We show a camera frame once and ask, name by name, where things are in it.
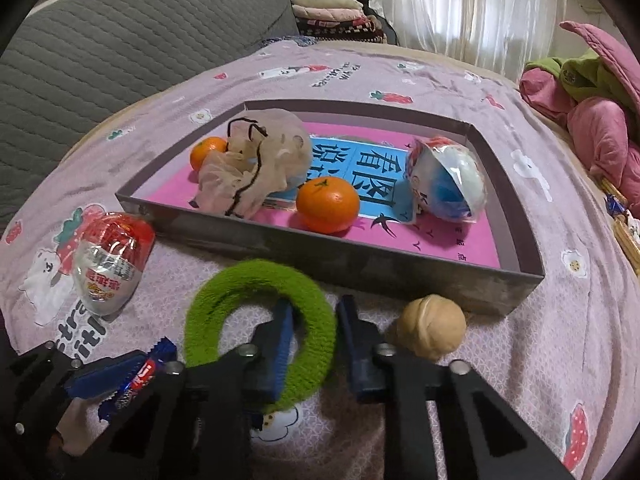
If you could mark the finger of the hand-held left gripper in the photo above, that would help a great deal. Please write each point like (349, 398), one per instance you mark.
(35, 425)
(100, 377)

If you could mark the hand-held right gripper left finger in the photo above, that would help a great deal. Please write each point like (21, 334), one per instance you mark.
(280, 355)

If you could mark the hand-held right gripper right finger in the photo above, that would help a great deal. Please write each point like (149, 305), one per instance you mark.
(350, 345)

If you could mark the blue candy bar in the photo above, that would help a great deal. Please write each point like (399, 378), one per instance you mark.
(145, 372)

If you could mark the grey cardboard box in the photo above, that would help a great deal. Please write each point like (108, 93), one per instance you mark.
(350, 265)

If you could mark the orange mandarin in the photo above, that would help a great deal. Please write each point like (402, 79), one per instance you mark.
(205, 152)
(327, 205)

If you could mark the white blue toy egg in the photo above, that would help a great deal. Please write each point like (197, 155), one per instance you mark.
(450, 180)

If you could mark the beige plastic bag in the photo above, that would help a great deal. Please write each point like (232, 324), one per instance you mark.
(275, 150)

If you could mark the walnut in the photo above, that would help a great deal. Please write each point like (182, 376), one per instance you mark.
(432, 327)

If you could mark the red wrapped toy egg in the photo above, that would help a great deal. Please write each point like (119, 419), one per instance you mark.
(110, 260)

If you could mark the pink book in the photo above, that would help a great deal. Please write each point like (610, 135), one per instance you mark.
(450, 245)

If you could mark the pink printed blanket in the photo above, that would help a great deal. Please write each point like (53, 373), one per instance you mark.
(500, 360)

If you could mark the small blue wrapped candy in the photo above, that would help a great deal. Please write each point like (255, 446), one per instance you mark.
(615, 205)

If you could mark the yellow striped snack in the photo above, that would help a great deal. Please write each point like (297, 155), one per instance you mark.
(612, 187)

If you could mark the dark patterned folded blanket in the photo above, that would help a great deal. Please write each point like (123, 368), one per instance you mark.
(345, 32)

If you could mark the pink quilt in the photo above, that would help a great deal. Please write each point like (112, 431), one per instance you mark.
(600, 135)

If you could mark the grey quilted cover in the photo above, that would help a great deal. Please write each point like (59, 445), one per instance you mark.
(125, 50)

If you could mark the pink folded blanket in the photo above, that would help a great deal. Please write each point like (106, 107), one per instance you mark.
(325, 14)

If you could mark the beige folded blanket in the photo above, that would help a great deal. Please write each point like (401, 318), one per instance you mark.
(325, 0)

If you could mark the white sheer curtain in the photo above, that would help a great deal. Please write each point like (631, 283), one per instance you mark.
(450, 10)

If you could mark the green garment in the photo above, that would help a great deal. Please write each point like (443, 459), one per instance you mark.
(585, 75)

